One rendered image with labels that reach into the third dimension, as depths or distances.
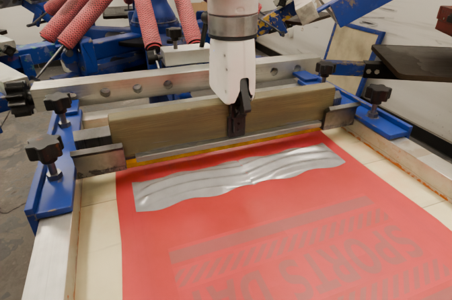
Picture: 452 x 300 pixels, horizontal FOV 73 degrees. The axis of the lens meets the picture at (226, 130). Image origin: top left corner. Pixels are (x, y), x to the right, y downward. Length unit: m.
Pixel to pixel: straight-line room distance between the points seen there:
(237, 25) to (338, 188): 0.29
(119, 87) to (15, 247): 1.38
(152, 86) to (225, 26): 0.31
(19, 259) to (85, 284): 1.49
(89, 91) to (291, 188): 0.46
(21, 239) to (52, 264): 1.60
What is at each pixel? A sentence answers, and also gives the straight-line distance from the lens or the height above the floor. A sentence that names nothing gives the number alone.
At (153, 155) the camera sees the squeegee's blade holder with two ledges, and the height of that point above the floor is 0.99.
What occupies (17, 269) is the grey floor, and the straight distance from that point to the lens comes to 1.85.
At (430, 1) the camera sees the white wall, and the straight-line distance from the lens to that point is 2.78.
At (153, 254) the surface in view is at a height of 0.95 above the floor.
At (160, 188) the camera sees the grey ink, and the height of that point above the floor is 0.96.
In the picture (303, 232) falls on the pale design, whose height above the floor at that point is 0.95.
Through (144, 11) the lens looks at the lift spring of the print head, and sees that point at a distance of 1.00.
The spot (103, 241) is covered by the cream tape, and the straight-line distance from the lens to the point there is 0.44.
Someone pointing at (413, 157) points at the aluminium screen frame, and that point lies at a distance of 0.58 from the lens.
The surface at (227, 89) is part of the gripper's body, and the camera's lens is 0.46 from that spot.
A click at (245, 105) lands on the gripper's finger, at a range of 0.47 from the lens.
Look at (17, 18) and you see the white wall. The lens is 4.74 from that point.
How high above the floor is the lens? 1.27
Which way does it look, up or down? 29 degrees down
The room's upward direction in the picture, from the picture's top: straight up
